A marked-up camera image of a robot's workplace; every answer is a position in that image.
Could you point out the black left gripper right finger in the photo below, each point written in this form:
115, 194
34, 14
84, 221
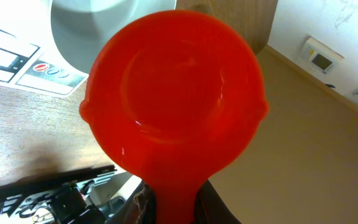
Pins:
210, 208

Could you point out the red plastic measuring scoop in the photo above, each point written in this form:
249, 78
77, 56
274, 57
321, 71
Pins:
173, 98

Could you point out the white bowl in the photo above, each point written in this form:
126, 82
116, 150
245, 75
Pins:
81, 28

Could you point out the white kitchen scale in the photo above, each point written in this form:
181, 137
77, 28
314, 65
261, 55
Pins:
29, 57

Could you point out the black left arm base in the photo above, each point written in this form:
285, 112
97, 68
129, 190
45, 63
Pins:
90, 195

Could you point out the white wall socket box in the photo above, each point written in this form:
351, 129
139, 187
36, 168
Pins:
315, 56

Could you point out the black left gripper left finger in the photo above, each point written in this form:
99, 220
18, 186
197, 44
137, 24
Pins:
140, 208

